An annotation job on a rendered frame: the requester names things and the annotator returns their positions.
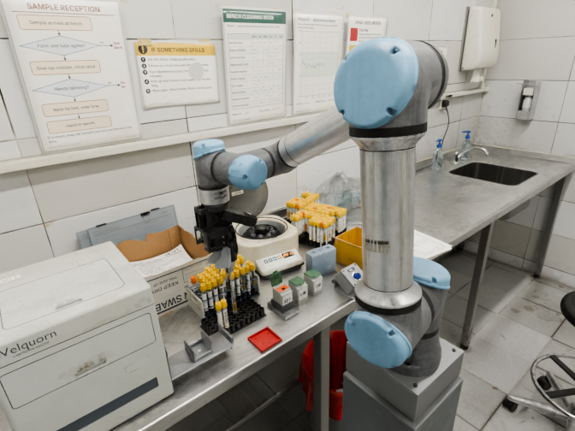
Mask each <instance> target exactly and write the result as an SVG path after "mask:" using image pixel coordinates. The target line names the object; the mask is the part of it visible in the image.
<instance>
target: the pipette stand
mask: <svg viewBox="0 0 575 431"><path fill-rule="evenodd" d="M335 259H336V248H334V246H332V245H330V244H328V245H324V246H322V250H321V251H320V247H318V248H316V249H313V250H310V251H306V252H305V270H306V271H309V270H311V269H315V270H316V271H317V272H319V273H321V276H322V277H323V280H327V279H328V278H331V277H333V276H336V275H338V272H336V271H335Z"/></svg>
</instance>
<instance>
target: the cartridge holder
mask: <svg viewBox="0 0 575 431"><path fill-rule="evenodd" d="M267 305H268V306H269V307H270V308H271V309H272V310H273V311H275V312H276V313H277V314H279V315H280V316H282V317H283V318H284V319H286V320H287V319H288V318H289V317H291V316H294V315H295V314H297V313H299V308H298V307H296V306H295V300H294V299H293V301H291V302H289V303H287V304H285V305H283V306H282V305H280V304H279V303H277V302H276V301H275V300H274V299H273V298H272V299H271V301H269V302H268V303H267Z"/></svg>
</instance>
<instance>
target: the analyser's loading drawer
mask: <svg viewBox="0 0 575 431"><path fill-rule="evenodd" d="M218 328H219V331H218V332H216V333H214V334H212V335H211V336H209V337H207V336H206V335H205V334H204V333H203V332H202V331H201V332H200V333H201V339H198V340H196V341H194V342H193V343H191V344H188V343H187V342H186V341H185V340H183V341H184V346H185V349H184V350H182V351H179V352H177V353H176V354H174V355H172V356H170V357H168V361H169V368H170V373H171V377H172V380H173V379H175V378H177V377H179V376H180V375H183V374H185V373H186V372H187V371H189V370H191V369H193V368H195V367H197V366H199V365H200V364H201V363H204V362H206V361H207V360H209V359H211V358H213V357H214V356H216V355H218V354H220V353H222V352H223V351H226V350H227V349H228V348H231V349H232V350H234V337H233V336H232V335H231V334H230V333H229V332H228V331H227V330H226V329H225V328H224V327H223V326H222V325H221V324H219V325H218ZM199 349H200V350H201V352H198V350H199Z"/></svg>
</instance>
